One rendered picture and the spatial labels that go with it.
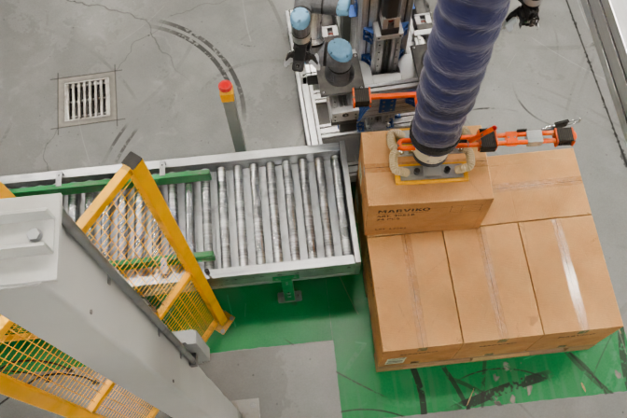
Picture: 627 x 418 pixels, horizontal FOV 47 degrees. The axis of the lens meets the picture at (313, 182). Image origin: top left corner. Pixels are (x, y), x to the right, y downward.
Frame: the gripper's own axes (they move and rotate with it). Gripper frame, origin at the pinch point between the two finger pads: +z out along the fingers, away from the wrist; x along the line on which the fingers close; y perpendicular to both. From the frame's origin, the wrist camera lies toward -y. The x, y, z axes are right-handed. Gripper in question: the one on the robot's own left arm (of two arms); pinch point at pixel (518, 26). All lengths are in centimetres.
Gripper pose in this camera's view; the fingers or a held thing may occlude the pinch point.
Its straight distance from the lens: 332.2
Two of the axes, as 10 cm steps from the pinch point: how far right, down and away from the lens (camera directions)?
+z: 0.2, 4.1, 9.1
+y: 1.5, 9.0, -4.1
